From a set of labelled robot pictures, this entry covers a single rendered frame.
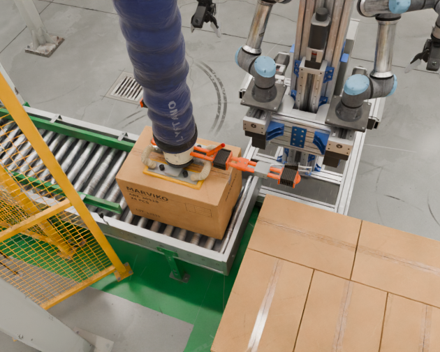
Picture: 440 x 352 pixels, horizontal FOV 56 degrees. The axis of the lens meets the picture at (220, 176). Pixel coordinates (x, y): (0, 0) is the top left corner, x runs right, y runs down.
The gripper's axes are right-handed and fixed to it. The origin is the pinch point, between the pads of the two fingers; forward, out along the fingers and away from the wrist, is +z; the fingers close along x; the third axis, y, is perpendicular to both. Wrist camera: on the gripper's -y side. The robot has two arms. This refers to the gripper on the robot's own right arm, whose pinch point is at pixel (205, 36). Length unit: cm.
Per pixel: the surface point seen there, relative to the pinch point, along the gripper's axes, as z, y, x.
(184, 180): 55, -49, -3
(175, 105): 4.3, -43.2, -2.7
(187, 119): 16.1, -39.6, -5.3
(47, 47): 148, 118, 245
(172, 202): 67, -58, 3
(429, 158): 152, 92, -147
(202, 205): 61, -57, -15
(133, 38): -32, -48, 6
